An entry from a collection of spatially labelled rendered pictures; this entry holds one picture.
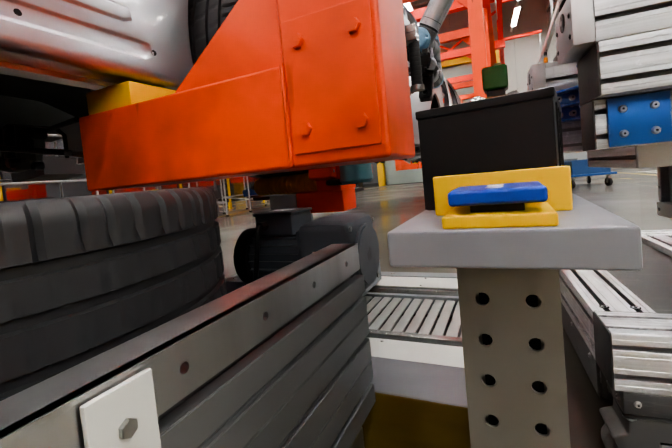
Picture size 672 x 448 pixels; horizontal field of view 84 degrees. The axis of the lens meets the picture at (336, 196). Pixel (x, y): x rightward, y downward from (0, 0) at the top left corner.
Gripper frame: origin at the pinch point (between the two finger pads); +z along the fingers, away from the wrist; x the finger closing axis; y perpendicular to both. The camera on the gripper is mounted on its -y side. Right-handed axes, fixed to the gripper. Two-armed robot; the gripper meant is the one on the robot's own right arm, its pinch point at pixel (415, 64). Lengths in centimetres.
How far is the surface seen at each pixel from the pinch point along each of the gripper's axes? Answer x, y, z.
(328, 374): 1, -58, 80
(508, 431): 22, -63, 77
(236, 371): 1, -49, 95
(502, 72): 24, -18, 52
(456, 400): 14, -70, 62
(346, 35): 5, -13, 71
